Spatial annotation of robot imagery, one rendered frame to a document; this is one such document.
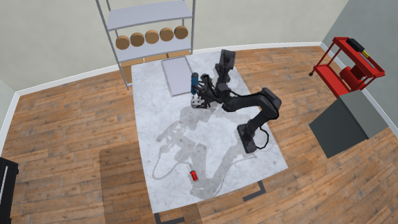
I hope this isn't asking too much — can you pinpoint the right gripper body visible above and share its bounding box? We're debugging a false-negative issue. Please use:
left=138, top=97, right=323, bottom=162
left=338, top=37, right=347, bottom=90
left=204, top=96, right=214, bottom=107

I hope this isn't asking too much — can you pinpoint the grey l-shaped bracket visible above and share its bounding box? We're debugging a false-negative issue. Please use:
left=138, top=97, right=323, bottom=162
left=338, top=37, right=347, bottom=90
left=191, top=94, right=201, bottom=105

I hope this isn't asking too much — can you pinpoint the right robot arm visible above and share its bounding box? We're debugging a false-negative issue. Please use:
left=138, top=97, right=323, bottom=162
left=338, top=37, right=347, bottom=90
left=215, top=49, right=236, bottom=88

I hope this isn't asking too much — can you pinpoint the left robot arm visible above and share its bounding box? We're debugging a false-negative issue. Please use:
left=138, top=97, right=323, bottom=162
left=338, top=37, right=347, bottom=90
left=213, top=83, right=282, bottom=152

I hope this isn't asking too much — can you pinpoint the dark blue electric screwdriver barrel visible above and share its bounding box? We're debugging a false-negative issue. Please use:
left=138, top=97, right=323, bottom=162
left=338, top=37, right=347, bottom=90
left=191, top=73, right=199, bottom=100

